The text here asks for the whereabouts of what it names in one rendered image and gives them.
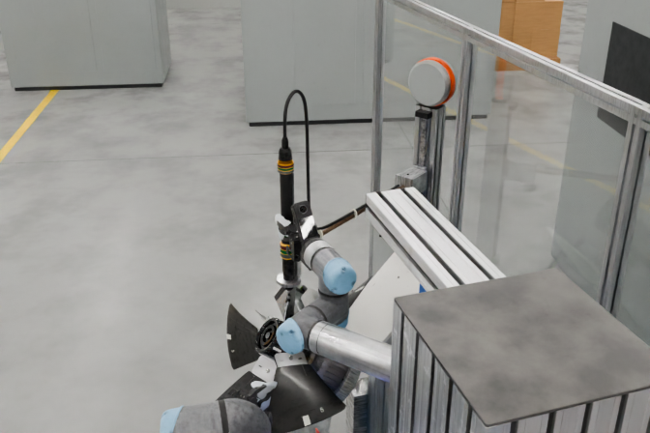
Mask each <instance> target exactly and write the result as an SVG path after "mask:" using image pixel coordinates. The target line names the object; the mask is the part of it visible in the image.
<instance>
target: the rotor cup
mask: <svg viewBox="0 0 650 433"><path fill-rule="evenodd" d="M282 323H284V322H283V320H281V319H279V318H276V317H273V318H270V319H269V320H267V321H266V322H265V323H264V324H263V325H262V327H261V328H260V330H259V332H258V334H257V337H256V340H255V350H256V351H257V352H258V353H259V354H260V355H262V356H264V357H266V358H268V359H270V360H272V361H275V360H274V359H275V354H279V353H280V352H278V351H276V350H274V349H273V348H274V347H276V348H278V349H280V350H281V353H286V352H285V351H283V349H282V348H281V346H280V345H279V343H278V341H277V329H278V328H279V326H280V325H281V324H282ZM267 332H269V333H270V336H269V337H268V338H266V337H265V336H266V333H267ZM302 352H303V353H304V354H305V357H306V360H307V361H308V359H309V357H310V354H311V351H309V350H306V349H304V350H303V351H302Z"/></svg>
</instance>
